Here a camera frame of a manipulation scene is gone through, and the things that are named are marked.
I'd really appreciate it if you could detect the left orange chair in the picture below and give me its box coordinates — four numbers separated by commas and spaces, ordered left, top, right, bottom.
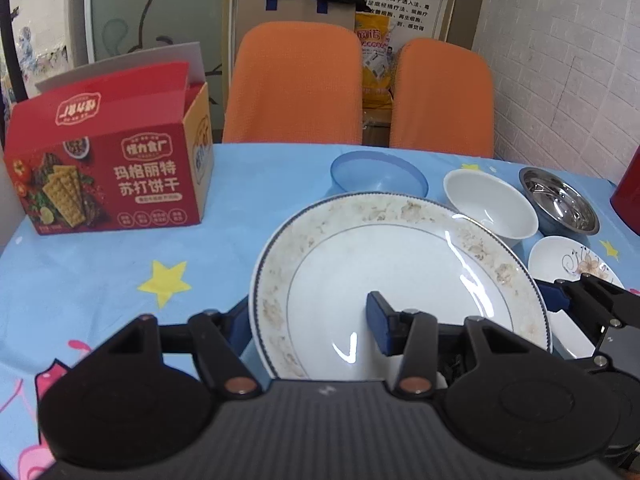
222, 22, 362, 145

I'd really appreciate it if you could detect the blue translucent plastic bowl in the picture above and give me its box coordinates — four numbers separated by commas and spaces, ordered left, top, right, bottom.
326, 151, 428, 198

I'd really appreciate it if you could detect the red thermos jug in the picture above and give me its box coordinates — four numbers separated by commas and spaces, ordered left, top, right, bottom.
610, 148, 640, 235

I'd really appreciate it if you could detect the blue cartoon tablecloth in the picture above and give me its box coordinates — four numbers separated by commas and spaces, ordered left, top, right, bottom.
0, 142, 640, 480

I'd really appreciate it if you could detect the yellow snack bag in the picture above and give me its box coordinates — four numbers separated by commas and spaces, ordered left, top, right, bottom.
355, 13, 393, 108

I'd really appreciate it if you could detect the orange chair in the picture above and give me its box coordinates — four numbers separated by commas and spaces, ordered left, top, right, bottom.
222, 22, 362, 145
390, 38, 494, 158

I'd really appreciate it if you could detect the right orange chair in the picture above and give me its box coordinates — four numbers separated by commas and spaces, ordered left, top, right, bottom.
390, 38, 494, 158

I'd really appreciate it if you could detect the white ceramic bowl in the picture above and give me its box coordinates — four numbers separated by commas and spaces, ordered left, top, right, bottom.
442, 169, 539, 247

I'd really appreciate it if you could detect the small white patterned plate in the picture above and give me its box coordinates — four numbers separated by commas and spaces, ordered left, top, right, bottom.
528, 236, 624, 359

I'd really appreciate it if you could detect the large white floral plate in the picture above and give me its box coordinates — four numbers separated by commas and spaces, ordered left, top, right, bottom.
248, 193, 552, 380

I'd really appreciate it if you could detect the stainless steel bowl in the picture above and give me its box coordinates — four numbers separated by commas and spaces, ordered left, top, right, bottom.
518, 167, 600, 237

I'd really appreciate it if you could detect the red cracker cardboard box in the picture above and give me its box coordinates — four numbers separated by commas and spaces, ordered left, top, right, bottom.
4, 42, 214, 235

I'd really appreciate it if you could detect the brown paper bag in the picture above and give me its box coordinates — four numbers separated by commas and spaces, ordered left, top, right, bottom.
234, 0, 356, 42

